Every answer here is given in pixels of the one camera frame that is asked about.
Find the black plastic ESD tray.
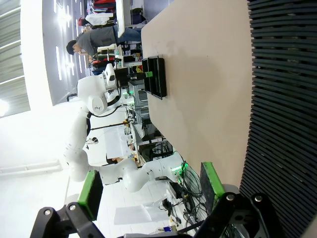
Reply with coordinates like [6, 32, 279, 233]
[141, 57, 156, 96]
[151, 57, 167, 100]

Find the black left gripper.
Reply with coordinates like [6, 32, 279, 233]
[118, 67, 153, 83]

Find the black cable bundle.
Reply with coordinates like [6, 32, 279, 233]
[170, 161, 209, 224]

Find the black slotted board rack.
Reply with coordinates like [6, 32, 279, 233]
[239, 0, 317, 238]

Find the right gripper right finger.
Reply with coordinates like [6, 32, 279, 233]
[195, 161, 285, 238]

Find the white paper sheet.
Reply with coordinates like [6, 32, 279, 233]
[114, 204, 153, 227]

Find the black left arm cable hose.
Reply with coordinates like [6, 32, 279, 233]
[85, 84, 122, 136]

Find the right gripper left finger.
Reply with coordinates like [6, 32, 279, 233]
[29, 169, 105, 238]

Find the man in grey shirt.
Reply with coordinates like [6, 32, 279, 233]
[66, 26, 143, 57]

